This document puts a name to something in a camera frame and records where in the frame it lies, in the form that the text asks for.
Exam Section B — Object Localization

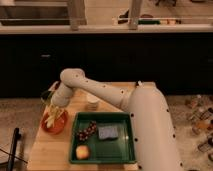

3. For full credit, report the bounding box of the yellow banana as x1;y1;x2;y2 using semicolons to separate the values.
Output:
45;105;64;128

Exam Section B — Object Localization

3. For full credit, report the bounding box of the black tripod pole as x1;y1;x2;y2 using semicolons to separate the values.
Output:
6;128;21;171

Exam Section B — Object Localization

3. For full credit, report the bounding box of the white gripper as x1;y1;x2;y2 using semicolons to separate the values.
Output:
51;85;73;107

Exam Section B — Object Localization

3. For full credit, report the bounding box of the blue sponge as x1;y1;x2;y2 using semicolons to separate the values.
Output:
98;125;118;140

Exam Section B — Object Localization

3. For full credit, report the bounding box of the green plastic tray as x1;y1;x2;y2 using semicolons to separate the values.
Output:
69;112;136;164

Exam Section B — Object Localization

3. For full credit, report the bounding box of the white cup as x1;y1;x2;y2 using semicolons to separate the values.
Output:
86;94;99;110

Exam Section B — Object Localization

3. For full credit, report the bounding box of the red bowl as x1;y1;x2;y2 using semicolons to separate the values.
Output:
41;111;68;135

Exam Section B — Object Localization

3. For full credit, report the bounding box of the dark brown bowl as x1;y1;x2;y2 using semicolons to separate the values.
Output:
54;81;61;90

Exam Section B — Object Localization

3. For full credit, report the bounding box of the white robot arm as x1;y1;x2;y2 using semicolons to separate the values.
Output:
51;68;184;171

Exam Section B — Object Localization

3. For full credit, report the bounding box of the dark grape bunch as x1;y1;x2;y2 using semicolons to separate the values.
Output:
76;121;97;142

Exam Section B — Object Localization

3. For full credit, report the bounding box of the green leafy vegetable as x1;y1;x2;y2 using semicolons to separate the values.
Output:
41;90;54;106

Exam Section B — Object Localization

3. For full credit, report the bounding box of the yellow red apple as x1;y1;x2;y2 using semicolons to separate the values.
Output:
76;145;90;160

